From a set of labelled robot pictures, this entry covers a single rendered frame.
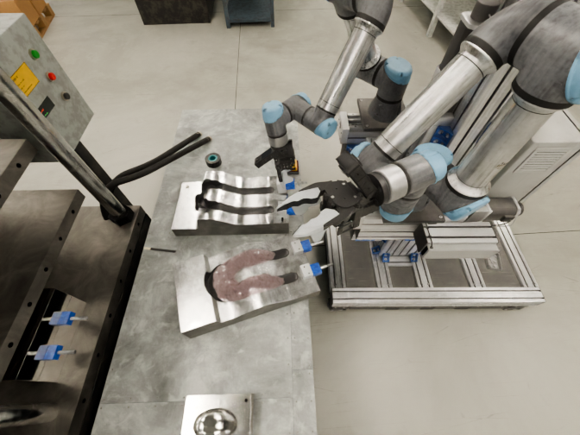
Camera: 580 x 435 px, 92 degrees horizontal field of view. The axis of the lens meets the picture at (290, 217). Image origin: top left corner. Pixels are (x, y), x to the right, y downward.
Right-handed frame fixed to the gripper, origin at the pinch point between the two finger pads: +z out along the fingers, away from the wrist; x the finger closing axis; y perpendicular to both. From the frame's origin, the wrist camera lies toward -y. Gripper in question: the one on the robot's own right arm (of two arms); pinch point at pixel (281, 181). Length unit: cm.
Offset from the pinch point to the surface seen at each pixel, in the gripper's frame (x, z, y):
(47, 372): -70, 8, -79
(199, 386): -73, 20, -31
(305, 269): -37.5, 12.2, 7.3
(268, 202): -6.7, 5.1, -6.7
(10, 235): -32, -19, -92
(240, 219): -15.0, 5.1, -18.7
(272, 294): -47.1, 11.3, -5.4
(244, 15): 379, 24, -58
